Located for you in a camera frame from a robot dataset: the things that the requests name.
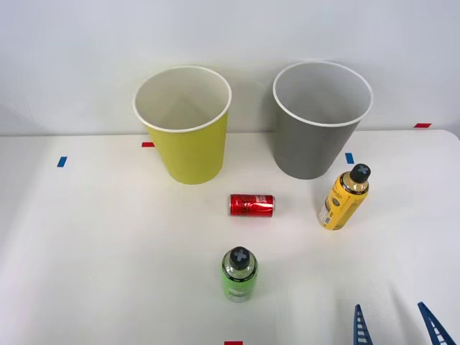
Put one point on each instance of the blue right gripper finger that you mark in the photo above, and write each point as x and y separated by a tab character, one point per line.
361	327
436	328

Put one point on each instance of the yellow plastic bottle black cap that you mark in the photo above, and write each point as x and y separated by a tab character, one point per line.
339	203

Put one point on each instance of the green plastic bottle black cap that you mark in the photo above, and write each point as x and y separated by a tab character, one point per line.
239	278

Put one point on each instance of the red drink can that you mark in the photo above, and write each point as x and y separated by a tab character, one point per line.
251	206

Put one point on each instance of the grey plastic waste bin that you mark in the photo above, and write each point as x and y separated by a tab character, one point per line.
309	149

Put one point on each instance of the yellow-green plastic waste bin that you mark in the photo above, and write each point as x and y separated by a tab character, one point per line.
196	154

